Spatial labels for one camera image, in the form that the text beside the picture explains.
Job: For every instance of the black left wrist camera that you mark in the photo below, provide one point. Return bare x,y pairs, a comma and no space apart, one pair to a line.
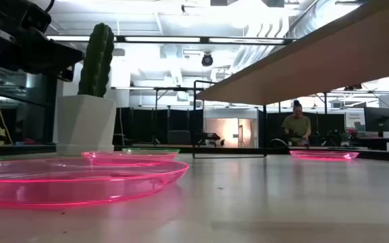
34,17

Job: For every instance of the white faceted plant pot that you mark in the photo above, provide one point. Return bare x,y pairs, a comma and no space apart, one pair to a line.
84,125

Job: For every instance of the black computer monitor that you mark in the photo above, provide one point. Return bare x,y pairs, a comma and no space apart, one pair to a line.
377,119

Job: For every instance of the green cactus plant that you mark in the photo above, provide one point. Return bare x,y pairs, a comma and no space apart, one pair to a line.
96,60

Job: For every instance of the wooden shelf black metal legs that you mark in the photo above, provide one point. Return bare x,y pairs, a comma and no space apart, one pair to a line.
316,67

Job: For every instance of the person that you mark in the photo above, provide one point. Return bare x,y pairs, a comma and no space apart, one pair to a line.
296,126

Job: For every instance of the black ceiling camera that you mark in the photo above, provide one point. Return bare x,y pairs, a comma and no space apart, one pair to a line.
207,60

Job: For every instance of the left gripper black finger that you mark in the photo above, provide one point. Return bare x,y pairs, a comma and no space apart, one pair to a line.
67,73
63,57

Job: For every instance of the black background workstation frame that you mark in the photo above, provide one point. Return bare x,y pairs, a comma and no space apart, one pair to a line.
157,101

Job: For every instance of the black background robot arm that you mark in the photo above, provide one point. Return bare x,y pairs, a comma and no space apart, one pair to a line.
209,136

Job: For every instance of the grey background chair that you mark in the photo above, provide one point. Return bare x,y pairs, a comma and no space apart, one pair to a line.
178,137

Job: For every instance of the silver ventilation duct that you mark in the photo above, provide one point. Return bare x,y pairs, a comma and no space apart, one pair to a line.
316,13

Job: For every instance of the pink transparent plastic plate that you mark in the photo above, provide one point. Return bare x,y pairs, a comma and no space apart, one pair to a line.
130,156
79,189
323,155

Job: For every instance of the white printed sign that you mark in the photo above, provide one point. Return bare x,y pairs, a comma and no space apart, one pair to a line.
355,121

